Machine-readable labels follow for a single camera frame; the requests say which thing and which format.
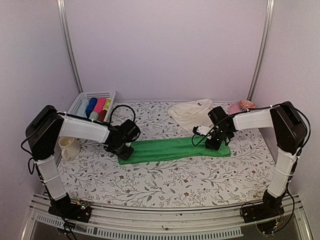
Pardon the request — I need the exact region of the patterned small bowl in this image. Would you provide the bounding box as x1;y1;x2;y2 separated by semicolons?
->
238;99;256;112

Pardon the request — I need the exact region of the light blue rolled towel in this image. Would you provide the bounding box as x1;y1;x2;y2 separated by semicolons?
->
76;99;89;118

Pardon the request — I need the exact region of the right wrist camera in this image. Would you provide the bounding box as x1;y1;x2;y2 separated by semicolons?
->
192;125;211;136

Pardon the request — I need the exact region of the cream white towel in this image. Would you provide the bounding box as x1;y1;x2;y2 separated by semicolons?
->
168;98;213;134

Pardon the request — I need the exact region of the cream ceramic mug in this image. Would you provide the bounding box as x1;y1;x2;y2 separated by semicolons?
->
58;137;81;161

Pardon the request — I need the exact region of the yellow-green dotted rolled towel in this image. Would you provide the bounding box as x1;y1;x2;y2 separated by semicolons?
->
102;98;112;111

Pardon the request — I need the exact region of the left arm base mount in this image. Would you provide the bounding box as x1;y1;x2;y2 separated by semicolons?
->
48;200;92;223

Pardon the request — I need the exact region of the sage green rolled towel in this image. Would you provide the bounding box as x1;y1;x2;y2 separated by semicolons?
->
89;111;100;121

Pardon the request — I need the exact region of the pink plate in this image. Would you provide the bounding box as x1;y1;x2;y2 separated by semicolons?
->
228;103;242;115

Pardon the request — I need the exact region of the white plastic basket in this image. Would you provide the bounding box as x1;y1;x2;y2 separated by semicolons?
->
67;90;117;122

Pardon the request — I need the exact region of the floral tablecloth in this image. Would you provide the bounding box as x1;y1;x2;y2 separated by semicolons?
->
56;100;277;209

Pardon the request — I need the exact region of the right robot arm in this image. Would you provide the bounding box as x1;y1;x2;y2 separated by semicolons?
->
206;101;309;218

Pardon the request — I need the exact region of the right aluminium frame post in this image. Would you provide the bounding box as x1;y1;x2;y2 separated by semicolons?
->
247;0;275;102

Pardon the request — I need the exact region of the front aluminium rail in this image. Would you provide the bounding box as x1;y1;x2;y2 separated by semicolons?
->
21;194;314;240

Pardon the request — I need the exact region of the maroon rolled towel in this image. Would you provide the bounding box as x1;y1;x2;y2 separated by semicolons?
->
97;109;107;122

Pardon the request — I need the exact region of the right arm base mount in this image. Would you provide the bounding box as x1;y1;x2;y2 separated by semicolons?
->
239;197;285;235

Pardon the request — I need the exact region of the dark blue rolled towel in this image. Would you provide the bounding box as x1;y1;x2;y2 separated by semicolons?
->
85;97;98;118

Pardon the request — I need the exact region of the aluminium frame post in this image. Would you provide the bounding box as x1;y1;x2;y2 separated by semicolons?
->
247;0;275;102
56;0;84;94

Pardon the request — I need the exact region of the left aluminium frame post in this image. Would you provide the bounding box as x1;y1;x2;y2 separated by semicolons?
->
56;0;84;94

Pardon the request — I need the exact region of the pink rolled towel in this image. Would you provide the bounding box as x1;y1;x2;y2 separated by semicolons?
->
93;97;107;114

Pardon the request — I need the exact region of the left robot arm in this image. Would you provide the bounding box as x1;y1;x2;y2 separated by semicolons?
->
25;105;141;217

